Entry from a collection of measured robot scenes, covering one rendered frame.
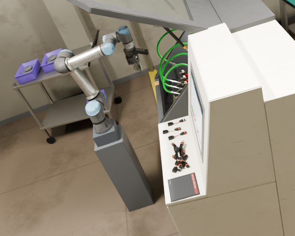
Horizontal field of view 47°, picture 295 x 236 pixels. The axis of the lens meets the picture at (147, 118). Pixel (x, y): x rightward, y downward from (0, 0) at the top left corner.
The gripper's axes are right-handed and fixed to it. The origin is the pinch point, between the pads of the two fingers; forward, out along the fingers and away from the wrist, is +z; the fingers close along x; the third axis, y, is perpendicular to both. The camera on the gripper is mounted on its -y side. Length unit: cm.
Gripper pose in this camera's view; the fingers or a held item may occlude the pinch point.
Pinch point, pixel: (142, 70)
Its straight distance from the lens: 253.2
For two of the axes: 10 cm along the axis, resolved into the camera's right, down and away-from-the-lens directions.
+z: 3.1, 7.6, 5.7
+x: 0.3, 6.0, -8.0
